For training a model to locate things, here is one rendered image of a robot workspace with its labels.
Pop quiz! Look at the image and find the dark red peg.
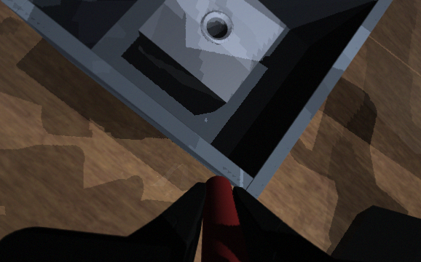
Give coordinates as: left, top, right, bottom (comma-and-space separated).
201, 175, 250, 262

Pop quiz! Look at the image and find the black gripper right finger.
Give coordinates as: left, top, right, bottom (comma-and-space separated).
232, 186, 360, 262

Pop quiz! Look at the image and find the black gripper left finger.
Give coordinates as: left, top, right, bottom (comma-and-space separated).
0, 182, 206, 262

